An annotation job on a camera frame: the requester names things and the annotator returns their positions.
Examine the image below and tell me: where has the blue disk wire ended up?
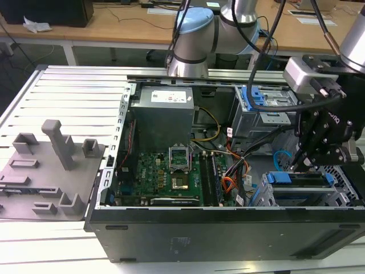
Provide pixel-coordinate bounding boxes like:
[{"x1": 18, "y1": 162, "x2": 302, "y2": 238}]
[{"x1": 273, "y1": 150, "x2": 296, "y2": 174}]

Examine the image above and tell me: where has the orange red power wire bundle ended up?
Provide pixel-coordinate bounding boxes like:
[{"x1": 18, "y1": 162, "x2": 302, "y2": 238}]
[{"x1": 223, "y1": 176, "x2": 241, "y2": 195}]

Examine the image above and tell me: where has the black camera cable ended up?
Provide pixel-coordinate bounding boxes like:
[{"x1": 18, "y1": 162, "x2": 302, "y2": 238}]
[{"x1": 246, "y1": 0, "x2": 347, "y2": 112}]

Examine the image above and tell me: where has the wooden desk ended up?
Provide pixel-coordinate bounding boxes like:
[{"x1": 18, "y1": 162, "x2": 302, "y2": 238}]
[{"x1": 0, "y1": 0, "x2": 365, "y2": 54}]

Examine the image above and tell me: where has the yellow black wire bundle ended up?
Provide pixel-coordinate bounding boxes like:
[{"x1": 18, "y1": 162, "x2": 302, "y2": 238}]
[{"x1": 191, "y1": 106, "x2": 222, "y2": 143}]

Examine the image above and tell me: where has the hard disk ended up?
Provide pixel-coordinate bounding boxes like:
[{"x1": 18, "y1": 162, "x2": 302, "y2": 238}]
[{"x1": 261, "y1": 170, "x2": 335, "y2": 190}]

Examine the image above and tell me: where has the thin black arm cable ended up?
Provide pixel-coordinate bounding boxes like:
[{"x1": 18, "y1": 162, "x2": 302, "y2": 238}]
[{"x1": 165, "y1": 0, "x2": 192, "y2": 69}]

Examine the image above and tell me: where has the grey power supply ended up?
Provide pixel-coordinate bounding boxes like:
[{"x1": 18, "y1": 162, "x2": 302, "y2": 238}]
[{"x1": 129, "y1": 85, "x2": 197, "y2": 149}]

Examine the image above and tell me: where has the green motherboard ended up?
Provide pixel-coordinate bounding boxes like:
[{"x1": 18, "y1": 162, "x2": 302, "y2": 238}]
[{"x1": 113, "y1": 151, "x2": 237, "y2": 208}]

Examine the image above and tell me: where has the black RAM stick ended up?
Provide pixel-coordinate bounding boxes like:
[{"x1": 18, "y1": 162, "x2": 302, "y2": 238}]
[{"x1": 209, "y1": 152, "x2": 225, "y2": 204}]

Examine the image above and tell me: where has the metal disk bay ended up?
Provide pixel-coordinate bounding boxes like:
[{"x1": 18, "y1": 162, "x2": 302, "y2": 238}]
[{"x1": 247, "y1": 165, "x2": 359, "y2": 208}]

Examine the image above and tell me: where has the black cable bundle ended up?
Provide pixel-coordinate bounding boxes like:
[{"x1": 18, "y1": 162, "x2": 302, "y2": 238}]
[{"x1": 224, "y1": 125, "x2": 300, "y2": 207}]

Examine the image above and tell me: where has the black box on desk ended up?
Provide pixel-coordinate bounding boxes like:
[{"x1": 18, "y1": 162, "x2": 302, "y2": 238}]
[{"x1": 0, "y1": 0, "x2": 95, "y2": 29}]

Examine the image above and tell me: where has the crumpled white paper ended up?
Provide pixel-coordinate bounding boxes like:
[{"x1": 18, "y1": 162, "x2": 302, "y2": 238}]
[{"x1": 22, "y1": 15, "x2": 54, "y2": 34}]

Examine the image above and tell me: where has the metal socket cover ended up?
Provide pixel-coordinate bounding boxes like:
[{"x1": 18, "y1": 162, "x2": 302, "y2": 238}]
[{"x1": 169, "y1": 144, "x2": 191, "y2": 174}]

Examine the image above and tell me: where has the metal drive cage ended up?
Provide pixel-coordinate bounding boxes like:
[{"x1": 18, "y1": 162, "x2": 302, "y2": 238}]
[{"x1": 231, "y1": 84, "x2": 299, "y2": 139}]

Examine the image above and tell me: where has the grey parts rack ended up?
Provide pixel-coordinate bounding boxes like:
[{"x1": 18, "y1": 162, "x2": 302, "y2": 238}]
[{"x1": 0, "y1": 119, "x2": 106, "y2": 222}]

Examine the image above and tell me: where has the black graphics card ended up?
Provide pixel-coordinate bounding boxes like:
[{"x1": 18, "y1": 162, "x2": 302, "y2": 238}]
[{"x1": 149, "y1": 196, "x2": 202, "y2": 207}]

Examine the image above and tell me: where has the black PC case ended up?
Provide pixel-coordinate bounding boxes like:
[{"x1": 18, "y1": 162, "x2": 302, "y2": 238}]
[{"x1": 84, "y1": 72, "x2": 365, "y2": 265}]

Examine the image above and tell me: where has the CPU socket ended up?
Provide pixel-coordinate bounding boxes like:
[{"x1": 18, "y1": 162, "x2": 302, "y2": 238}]
[{"x1": 170, "y1": 174, "x2": 191, "y2": 191}]

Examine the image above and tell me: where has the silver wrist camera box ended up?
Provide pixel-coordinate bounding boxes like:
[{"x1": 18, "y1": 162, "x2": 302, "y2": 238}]
[{"x1": 283, "y1": 56, "x2": 340, "y2": 95}]

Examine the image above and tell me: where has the blue plastic drive bracket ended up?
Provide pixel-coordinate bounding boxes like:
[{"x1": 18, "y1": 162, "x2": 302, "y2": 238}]
[{"x1": 241, "y1": 85, "x2": 266, "y2": 111}]

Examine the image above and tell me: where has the black cable copper sleeve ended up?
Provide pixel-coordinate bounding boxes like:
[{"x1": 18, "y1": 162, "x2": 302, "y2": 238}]
[{"x1": 310, "y1": 0, "x2": 342, "y2": 55}]

